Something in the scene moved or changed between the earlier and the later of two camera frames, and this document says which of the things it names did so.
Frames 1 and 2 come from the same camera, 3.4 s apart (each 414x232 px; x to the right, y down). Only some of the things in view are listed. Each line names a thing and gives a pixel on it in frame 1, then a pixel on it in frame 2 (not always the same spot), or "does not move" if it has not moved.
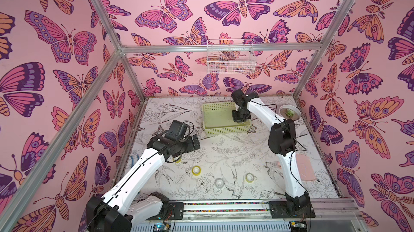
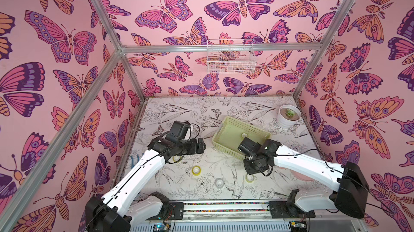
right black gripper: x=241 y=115 -> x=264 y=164
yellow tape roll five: x=249 y=177 does not move
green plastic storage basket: x=218 y=118 -> x=230 y=131
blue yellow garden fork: x=132 y=160 does not move
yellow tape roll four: x=196 y=170 does not move
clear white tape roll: x=219 y=182 does not move
